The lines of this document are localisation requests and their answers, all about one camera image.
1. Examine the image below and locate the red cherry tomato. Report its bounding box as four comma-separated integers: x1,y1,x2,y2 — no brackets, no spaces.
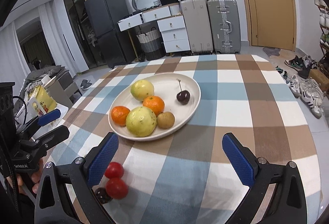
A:
105,178,129,200
104,162,124,179

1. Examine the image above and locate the orange mandarin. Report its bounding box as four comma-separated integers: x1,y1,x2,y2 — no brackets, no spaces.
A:
143,96,165,116
110,106,130,127

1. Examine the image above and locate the person's left hand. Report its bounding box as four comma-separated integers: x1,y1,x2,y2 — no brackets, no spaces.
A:
6,158,45,195

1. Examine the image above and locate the yellow snack bag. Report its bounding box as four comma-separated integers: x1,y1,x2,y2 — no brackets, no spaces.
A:
29,85,57,116

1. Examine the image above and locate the large yellow-green guava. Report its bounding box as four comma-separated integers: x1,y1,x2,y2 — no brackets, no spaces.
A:
125,107,157,137

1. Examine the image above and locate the green striped guava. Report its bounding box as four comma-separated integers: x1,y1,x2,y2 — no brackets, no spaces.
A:
131,80,154,101

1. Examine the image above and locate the brown longan front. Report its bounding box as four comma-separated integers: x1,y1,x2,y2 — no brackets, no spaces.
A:
157,112,175,129

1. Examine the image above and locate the black refrigerator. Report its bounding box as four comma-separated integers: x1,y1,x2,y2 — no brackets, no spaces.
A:
85,0,140,68

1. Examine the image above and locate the dark red cherry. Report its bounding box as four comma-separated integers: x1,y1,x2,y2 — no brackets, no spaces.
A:
176,79,191,105

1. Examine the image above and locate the woven laundry basket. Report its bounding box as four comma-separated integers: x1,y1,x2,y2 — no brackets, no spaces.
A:
137,27,165,61

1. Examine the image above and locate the white drawer cabinet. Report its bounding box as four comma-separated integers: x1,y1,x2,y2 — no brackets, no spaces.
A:
118,3,191,53

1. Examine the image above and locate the silver suitcase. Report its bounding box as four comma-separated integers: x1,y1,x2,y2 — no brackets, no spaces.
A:
207,0,241,54

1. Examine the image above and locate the beige suitcase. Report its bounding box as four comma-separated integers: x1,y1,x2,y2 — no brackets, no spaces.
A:
180,0,214,53

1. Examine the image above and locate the wooden shoe rack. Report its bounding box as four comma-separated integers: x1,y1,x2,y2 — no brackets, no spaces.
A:
314,0,329,72

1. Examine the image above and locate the wooden door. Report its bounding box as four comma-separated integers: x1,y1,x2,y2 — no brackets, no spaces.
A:
244,0,296,51

